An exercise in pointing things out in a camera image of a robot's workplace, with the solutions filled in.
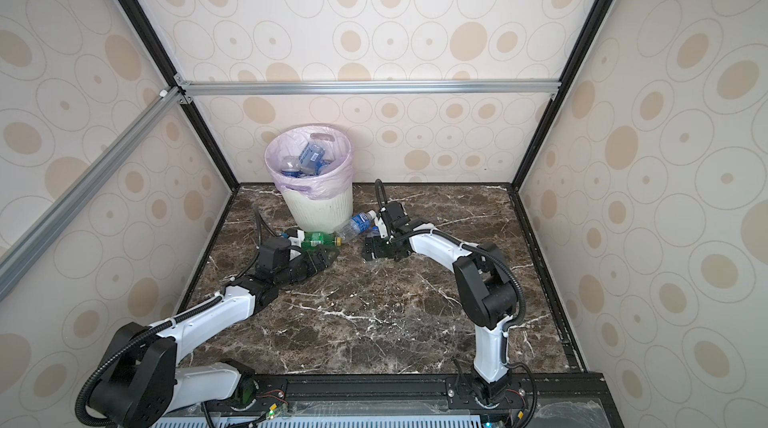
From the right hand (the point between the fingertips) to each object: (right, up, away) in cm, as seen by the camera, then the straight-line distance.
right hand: (376, 251), depth 94 cm
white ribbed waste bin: (-19, +11, 0) cm, 22 cm away
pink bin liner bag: (-12, +21, -8) cm, 25 cm away
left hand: (-10, 0, -10) cm, 14 cm away
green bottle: (-17, +3, +6) cm, 18 cm away
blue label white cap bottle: (-29, +27, +4) cm, 40 cm away
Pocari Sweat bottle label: (-22, +30, +6) cm, 37 cm away
